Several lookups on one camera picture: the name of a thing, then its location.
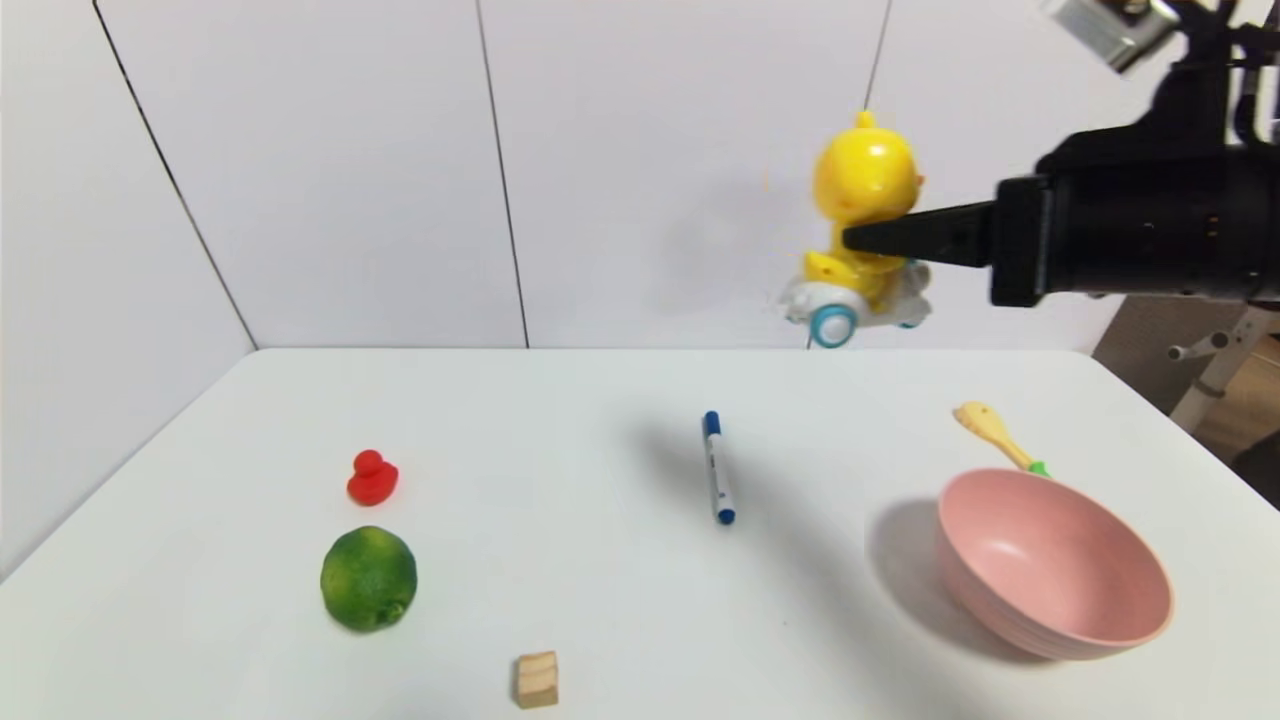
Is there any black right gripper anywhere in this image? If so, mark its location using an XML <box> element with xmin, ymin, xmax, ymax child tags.
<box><xmin>842</xmin><ymin>145</ymin><xmax>1262</xmax><ymax>308</ymax></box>

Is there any pink bowl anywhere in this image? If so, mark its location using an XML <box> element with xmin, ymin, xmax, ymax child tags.
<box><xmin>938</xmin><ymin>468</ymin><xmax>1175</xmax><ymax>663</ymax></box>

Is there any white desk with brown panel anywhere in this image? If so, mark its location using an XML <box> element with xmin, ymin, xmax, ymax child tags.
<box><xmin>1091</xmin><ymin>295</ymin><xmax>1256</xmax><ymax>413</ymax></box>

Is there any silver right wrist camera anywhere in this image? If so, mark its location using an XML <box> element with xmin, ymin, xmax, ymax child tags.
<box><xmin>1038</xmin><ymin>0</ymin><xmax>1183</xmax><ymax>74</ymax></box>

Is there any red rubber duck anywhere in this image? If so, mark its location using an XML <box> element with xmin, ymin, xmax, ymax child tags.
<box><xmin>347</xmin><ymin>449</ymin><xmax>400</xmax><ymax>507</ymax></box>

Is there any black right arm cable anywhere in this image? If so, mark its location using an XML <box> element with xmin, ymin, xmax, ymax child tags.
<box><xmin>1232</xmin><ymin>20</ymin><xmax>1280</xmax><ymax>146</ymax></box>

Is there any blue and white marker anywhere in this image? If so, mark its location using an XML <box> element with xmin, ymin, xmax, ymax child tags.
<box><xmin>702</xmin><ymin>411</ymin><xmax>737</xmax><ymax>526</ymax></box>

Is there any small wooden block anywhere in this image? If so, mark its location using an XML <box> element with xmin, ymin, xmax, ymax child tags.
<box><xmin>515</xmin><ymin>651</ymin><xmax>561</xmax><ymax>710</ymax></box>

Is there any green lime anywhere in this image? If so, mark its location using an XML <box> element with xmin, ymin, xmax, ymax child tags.
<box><xmin>320</xmin><ymin>526</ymin><xmax>419</xmax><ymax>633</ymax></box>

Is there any white desk leg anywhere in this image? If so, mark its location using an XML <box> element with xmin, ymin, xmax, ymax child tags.
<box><xmin>1166</xmin><ymin>303</ymin><xmax>1280</xmax><ymax>436</ymax></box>

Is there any yellow duck toy car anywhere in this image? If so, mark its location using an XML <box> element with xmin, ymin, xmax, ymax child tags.
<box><xmin>780</xmin><ymin>110</ymin><xmax>934</xmax><ymax>350</ymax></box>

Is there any yellow spoon with green handle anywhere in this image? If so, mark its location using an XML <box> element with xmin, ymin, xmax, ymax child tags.
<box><xmin>952</xmin><ymin>401</ymin><xmax>1049</xmax><ymax>478</ymax></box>

